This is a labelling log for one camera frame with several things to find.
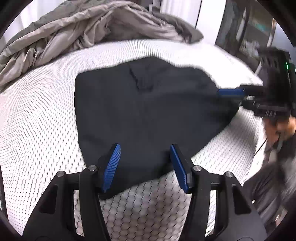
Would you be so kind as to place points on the person's right hand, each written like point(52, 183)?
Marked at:
point(284, 127)

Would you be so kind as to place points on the white curtain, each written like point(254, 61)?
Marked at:
point(180, 11)

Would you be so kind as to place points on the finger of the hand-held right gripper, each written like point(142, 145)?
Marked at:
point(231, 92)
point(266, 110)

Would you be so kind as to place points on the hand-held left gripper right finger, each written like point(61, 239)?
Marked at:
point(179, 169)

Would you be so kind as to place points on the glass door wardrobe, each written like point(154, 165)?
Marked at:
point(249, 27)

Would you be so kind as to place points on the white honeycomb mattress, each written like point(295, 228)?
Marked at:
point(34, 115)

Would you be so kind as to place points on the grey duvet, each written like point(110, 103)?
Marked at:
point(69, 30)

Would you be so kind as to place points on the black pants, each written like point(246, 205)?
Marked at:
point(143, 111)

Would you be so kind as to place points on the person's dark grey clothing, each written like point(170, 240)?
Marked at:
point(266, 185)

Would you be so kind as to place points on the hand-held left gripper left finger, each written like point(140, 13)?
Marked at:
point(112, 166)

